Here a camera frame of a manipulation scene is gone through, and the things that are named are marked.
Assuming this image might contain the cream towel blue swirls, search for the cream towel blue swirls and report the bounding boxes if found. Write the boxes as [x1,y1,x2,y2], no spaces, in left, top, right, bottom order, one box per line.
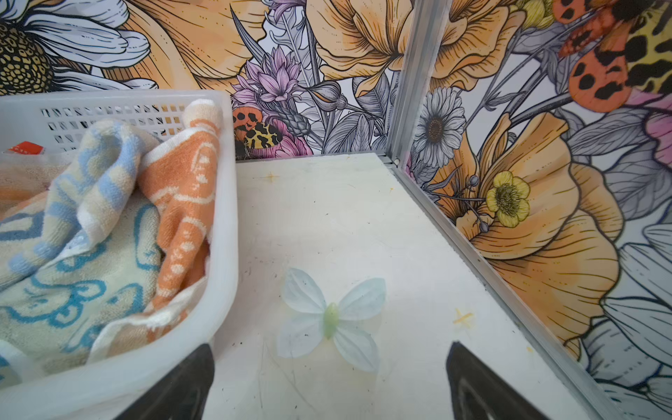
[1,191,163,388]

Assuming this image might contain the blue striped pastel towel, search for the blue striped pastel towel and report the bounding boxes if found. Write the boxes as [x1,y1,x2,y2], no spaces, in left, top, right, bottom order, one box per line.
[1,120,159,290]

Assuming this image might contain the aluminium corner post right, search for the aluminium corner post right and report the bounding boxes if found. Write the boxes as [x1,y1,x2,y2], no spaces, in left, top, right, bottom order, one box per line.
[386,0,452,170]

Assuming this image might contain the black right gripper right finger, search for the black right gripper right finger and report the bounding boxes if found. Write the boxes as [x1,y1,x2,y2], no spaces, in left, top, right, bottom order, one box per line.
[446,341,548,420]

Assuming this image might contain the white plastic laundry basket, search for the white plastic laundry basket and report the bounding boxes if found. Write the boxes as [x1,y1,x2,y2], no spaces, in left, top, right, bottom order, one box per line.
[1,89,238,419]

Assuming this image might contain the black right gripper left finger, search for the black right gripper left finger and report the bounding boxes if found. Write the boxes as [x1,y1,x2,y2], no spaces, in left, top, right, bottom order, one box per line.
[115,344,215,420]

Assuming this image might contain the orange and white towel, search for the orange and white towel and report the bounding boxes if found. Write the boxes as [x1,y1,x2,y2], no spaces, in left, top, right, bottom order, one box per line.
[88,99,223,363]

